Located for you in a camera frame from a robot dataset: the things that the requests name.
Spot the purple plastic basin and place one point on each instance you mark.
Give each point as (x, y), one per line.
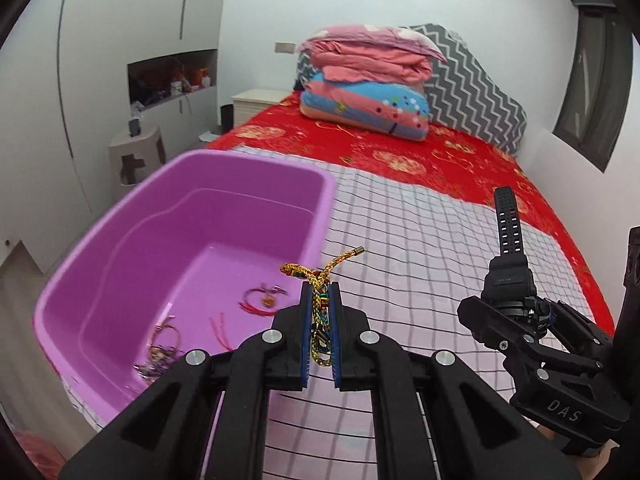
(169, 264)

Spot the colourful blue pink pillow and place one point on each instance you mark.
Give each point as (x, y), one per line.
(393, 109)

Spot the dark window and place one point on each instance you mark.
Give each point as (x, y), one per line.
(597, 92)

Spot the folded pink quilt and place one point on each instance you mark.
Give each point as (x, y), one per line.
(384, 54)

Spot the red plastic bag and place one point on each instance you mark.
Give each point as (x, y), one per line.
(45, 456)

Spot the red patterned bed sheet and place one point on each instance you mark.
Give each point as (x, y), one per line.
(447, 161)

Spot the person's right hand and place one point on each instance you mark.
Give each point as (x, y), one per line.
(588, 467)

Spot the red cord bracelet gold charm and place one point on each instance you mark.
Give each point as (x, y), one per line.
(262, 300)

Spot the grey zigzag headboard cover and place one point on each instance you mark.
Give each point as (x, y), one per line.
(461, 95)

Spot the beige plastic stool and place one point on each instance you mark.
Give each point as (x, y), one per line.
(133, 158)

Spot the small dark box on stool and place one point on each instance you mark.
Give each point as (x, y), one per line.
(134, 127)

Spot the gold wall switch plate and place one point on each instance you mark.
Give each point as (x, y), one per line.
(285, 47)

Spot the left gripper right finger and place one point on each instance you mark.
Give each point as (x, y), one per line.
(434, 417)

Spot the black cylindrical bin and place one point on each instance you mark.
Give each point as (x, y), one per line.
(226, 118)

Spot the cream bedside table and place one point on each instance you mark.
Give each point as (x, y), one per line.
(248, 104)

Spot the black wristwatch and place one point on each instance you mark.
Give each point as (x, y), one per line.
(509, 285)

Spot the white wardrobe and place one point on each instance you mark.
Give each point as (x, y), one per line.
(65, 94)

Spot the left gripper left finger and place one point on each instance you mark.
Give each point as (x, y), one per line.
(206, 418)

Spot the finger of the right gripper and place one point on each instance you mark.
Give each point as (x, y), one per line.
(504, 327)
(570, 319)

